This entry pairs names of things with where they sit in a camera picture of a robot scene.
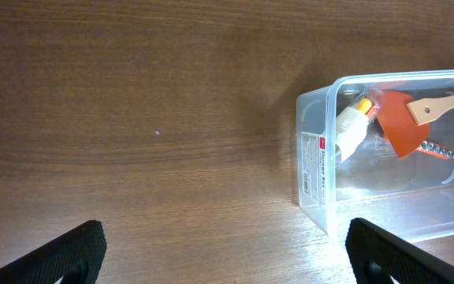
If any clear plastic container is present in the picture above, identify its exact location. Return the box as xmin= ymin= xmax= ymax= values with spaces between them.
xmin=296 ymin=69 xmax=454 ymax=243

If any red scraper with wooden handle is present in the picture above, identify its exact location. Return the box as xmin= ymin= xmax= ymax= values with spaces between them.
xmin=377 ymin=91 xmax=454 ymax=159

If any clear case of coloured bits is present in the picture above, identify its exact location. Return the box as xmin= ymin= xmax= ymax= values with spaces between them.
xmin=335 ymin=88 xmax=385 ymax=166

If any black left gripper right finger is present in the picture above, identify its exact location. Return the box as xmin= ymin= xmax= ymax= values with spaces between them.
xmin=345 ymin=218 xmax=454 ymax=284

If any orange socket rail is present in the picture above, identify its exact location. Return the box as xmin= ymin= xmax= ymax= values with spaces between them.
xmin=417 ymin=140 xmax=454 ymax=160

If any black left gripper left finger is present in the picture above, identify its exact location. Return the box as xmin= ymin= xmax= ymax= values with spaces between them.
xmin=0 ymin=220 xmax=107 ymax=284

